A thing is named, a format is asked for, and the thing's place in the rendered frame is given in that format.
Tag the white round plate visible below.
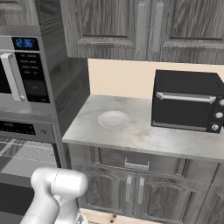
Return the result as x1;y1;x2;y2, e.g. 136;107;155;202
97;110;130;130

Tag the black toaster oven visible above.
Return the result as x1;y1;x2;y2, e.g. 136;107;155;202
150;69;224;135

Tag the silver microwave oven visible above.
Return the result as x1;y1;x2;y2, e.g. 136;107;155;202
0;26;59;123

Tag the silver built-in oven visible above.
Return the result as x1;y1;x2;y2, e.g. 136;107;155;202
0;115;63;224

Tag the grey wood drawer front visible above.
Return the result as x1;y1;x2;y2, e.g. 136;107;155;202
97;147;179;176

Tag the grey wood tall cabinet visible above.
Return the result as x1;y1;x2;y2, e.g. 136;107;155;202
0;0;91;169

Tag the grey wood base cupboard door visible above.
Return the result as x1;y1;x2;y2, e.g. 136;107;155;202
133;172;214;224
73;164;137;217
200;183;224;224

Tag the silver drawer handle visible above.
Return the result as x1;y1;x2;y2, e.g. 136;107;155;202
124;157;151;172

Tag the silver toaster oven handle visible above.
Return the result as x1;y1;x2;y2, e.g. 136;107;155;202
156;91;218;104

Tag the silver base cupboard handle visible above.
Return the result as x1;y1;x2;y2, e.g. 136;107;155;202
125;174;133;204
136;176;145;206

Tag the grey wood wall cupboard door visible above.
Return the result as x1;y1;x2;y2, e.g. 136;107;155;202
146;0;224;66
59;0;151;61

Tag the silver wall cupboard handle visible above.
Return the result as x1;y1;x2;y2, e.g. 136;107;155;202
152;1;165;53
136;1;146;53

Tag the wire oven rack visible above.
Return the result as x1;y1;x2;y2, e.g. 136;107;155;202
0;136;58;165

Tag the silver microwave handle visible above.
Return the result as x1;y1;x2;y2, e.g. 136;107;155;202
0;52;27;102

